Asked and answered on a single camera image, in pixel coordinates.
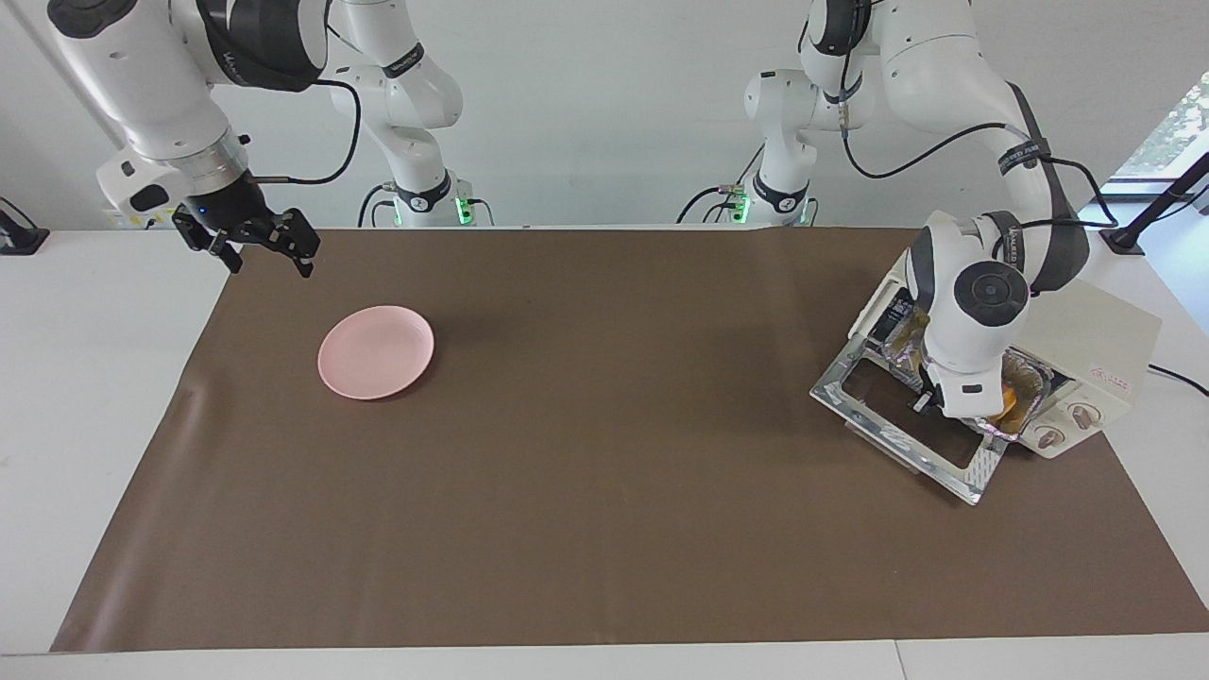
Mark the white wall power outlet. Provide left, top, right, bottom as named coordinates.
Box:
left=99, top=203, right=182, bottom=230

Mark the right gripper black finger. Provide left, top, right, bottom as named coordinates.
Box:
left=173, top=212, right=243, bottom=275
left=247, top=208, right=322, bottom=280

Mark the white toaster oven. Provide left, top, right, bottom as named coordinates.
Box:
left=809, top=274, right=1163, bottom=506

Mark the glass oven door metal frame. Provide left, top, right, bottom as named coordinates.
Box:
left=809, top=335, right=1010, bottom=506

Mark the black left arm base cable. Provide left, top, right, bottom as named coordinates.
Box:
left=675, top=184, right=752, bottom=225

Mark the window with green trees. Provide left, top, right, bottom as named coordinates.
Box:
left=1107, top=71, right=1209, bottom=195

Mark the pink round plate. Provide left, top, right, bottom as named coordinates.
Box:
left=317, top=305, right=435, bottom=401

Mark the brown table mat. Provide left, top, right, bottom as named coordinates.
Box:
left=52, top=227, right=1209, bottom=653

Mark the aluminium foil tray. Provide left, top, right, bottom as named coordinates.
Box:
left=883, top=316, right=1051, bottom=440

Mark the black camera stand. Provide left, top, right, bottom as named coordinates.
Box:
left=1100, top=151, right=1209, bottom=256
left=0, top=196, right=50, bottom=256

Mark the sliced yellow bread loaf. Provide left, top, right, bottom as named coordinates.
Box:
left=895, top=314, right=1021, bottom=423

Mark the black oven power cable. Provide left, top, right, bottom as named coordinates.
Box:
left=1146, top=364, right=1209, bottom=398

